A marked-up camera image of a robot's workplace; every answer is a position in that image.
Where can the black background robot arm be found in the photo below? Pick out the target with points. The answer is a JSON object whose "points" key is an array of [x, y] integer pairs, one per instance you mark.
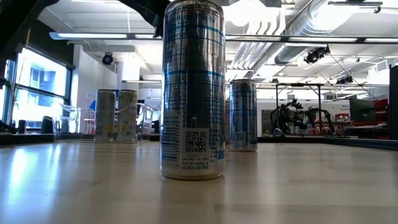
{"points": [[320, 115], [284, 113]]}

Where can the black ceiling spotlight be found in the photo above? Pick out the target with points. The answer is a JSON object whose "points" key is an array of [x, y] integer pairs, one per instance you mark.
{"points": [[315, 55], [345, 80]]}

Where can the black vertical frame post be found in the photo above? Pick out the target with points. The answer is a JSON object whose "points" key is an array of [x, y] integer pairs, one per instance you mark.
{"points": [[394, 102]]}

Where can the large bright window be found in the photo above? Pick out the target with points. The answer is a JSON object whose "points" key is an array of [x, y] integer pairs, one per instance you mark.
{"points": [[40, 74]]}

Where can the dark computer monitor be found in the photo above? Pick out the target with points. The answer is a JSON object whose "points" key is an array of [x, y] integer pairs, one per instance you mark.
{"points": [[362, 110]]}

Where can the black background table frame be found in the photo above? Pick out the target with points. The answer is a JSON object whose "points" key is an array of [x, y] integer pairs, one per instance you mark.
{"points": [[298, 84]]}

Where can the large silver ceiling duct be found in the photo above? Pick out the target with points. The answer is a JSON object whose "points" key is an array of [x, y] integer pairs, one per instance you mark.
{"points": [[304, 25]]}

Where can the small black box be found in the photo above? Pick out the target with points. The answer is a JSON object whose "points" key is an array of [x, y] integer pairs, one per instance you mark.
{"points": [[47, 125], [21, 127]]}

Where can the clear plastic bin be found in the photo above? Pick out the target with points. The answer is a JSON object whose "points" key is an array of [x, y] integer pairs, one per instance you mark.
{"points": [[66, 121]]}

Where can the black rail with light strips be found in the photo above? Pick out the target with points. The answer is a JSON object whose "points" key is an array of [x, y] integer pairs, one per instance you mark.
{"points": [[280, 39]]}

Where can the slim silver blue can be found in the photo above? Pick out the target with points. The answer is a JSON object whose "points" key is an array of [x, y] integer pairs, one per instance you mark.
{"points": [[192, 93], [243, 115]]}

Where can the black ceiling-mounted camera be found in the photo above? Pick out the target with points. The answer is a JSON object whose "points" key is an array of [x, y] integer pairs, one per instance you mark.
{"points": [[108, 58]]}

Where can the red tool cabinet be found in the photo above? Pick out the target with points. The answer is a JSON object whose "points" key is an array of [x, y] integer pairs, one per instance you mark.
{"points": [[382, 109]]}

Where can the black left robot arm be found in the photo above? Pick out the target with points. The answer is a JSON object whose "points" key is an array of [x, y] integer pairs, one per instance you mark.
{"points": [[143, 12]]}

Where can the small ceiling light bar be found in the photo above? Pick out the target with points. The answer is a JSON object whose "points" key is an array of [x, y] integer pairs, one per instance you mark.
{"points": [[140, 81]]}

